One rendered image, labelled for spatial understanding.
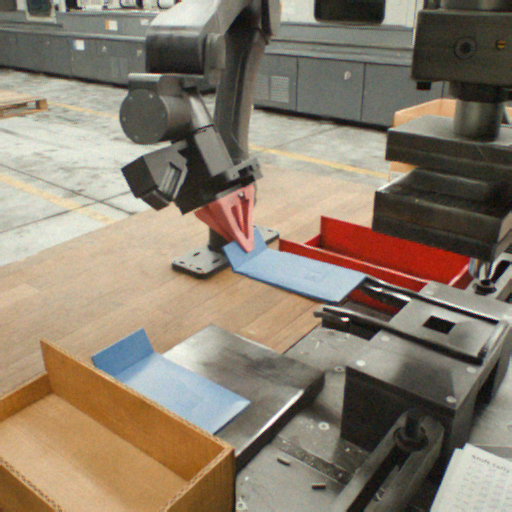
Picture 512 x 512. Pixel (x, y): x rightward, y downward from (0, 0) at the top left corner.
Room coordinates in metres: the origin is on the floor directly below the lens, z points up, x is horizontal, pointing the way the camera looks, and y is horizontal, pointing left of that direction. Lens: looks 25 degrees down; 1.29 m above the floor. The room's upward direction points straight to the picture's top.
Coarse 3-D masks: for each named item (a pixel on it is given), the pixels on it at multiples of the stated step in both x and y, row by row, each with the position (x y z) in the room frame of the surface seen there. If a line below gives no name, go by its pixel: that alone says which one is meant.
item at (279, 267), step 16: (256, 240) 0.65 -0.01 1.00; (240, 256) 0.61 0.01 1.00; (256, 256) 0.63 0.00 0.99; (272, 256) 0.63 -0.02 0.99; (288, 256) 0.63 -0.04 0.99; (240, 272) 0.59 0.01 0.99; (256, 272) 0.59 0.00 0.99; (272, 272) 0.59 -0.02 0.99; (288, 272) 0.59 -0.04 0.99; (304, 272) 0.58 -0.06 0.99; (320, 272) 0.58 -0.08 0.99; (336, 272) 0.58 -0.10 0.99; (352, 272) 0.58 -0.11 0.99; (304, 288) 0.55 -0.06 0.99; (320, 288) 0.55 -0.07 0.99; (336, 288) 0.54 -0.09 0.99; (352, 288) 0.54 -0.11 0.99
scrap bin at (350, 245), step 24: (288, 240) 0.74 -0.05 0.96; (312, 240) 0.82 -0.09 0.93; (336, 240) 0.82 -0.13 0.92; (360, 240) 0.80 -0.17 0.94; (384, 240) 0.77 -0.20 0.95; (336, 264) 0.69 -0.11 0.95; (360, 264) 0.67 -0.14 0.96; (384, 264) 0.77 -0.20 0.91; (408, 264) 0.75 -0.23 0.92; (432, 264) 0.73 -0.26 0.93; (456, 264) 0.71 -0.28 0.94; (408, 288) 0.63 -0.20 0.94
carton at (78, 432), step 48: (48, 384) 0.47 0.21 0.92; (96, 384) 0.42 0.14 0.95; (0, 432) 0.41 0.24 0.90; (48, 432) 0.41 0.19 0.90; (96, 432) 0.41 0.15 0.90; (144, 432) 0.39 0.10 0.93; (192, 432) 0.35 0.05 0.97; (0, 480) 0.32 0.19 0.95; (48, 480) 0.36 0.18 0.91; (96, 480) 0.36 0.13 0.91; (144, 480) 0.36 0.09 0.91; (192, 480) 0.30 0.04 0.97
